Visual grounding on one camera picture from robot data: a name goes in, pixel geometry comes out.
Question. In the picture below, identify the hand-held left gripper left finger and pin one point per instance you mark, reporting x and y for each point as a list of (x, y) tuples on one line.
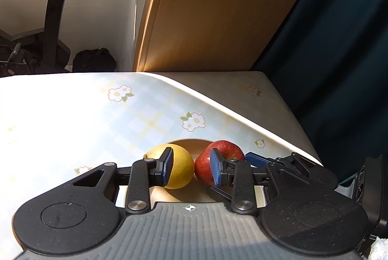
[(168, 166)]

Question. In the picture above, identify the black exercise bike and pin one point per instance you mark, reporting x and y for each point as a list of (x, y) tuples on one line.
[(56, 5)]

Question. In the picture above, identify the dark blue curtain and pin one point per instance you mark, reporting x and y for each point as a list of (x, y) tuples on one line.
[(339, 50)]

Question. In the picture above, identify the yellow lemon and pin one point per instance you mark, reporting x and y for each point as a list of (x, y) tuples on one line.
[(182, 166)]

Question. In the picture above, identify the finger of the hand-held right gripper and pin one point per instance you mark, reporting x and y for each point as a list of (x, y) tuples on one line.
[(257, 159), (221, 194)]

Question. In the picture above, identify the cream round plate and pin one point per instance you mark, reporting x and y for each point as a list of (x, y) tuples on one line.
[(163, 194)]

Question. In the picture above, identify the black bag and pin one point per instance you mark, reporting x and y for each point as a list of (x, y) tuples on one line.
[(94, 60)]

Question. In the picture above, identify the white fuzzy cloth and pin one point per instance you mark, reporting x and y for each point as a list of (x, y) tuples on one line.
[(380, 251)]

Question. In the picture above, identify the wooden board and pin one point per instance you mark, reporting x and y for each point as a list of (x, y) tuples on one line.
[(218, 11)]

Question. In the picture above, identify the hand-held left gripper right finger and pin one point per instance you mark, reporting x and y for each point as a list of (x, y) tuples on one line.
[(215, 167)]

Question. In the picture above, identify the floral checked tablecloth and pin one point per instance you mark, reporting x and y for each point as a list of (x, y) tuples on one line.
[(75, 120)]

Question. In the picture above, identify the shiny red apple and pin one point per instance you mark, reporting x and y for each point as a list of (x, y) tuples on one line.
[(230, 151)]

